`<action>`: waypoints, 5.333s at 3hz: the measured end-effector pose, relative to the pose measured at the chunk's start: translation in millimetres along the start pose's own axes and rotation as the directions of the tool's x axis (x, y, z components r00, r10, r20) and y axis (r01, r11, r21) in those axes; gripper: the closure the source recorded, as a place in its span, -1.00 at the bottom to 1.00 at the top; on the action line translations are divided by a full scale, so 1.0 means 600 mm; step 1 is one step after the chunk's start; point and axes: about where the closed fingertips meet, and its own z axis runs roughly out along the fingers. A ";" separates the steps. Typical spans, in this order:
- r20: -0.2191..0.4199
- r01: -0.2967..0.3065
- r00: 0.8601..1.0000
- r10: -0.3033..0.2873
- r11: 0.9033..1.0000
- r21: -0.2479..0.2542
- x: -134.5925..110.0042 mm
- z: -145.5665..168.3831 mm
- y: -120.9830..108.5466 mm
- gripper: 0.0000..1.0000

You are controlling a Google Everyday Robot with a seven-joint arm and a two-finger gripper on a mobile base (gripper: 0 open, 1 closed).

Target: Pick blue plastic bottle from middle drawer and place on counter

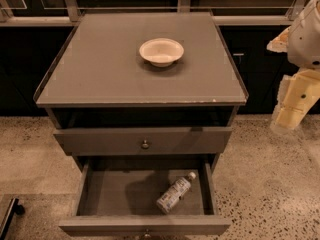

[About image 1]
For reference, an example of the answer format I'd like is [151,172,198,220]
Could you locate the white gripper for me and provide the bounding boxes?
[270,68,320,134]

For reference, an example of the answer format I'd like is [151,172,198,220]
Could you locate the clear plastic water bottle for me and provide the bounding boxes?
[156,172,196,214]

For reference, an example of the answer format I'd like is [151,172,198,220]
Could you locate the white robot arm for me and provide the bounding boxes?
[267,0,320,134]

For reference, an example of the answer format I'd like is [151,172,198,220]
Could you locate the top grey drawer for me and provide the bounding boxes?
[54,127,232,156]

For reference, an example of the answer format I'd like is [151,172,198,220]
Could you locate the grey drawer cabinet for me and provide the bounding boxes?
[33,11,250,240]

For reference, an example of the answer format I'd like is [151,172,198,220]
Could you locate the round metal drawer knob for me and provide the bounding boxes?
[141,140,150,149]

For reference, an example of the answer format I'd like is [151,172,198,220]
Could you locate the open middle grey drawer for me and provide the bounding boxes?
[59,160,231,237]

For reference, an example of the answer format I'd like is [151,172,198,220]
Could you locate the white bowl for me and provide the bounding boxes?
[139,38,184,67]

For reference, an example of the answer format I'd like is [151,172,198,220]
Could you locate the black wheeled base corner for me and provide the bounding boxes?
[0,198,25,240]

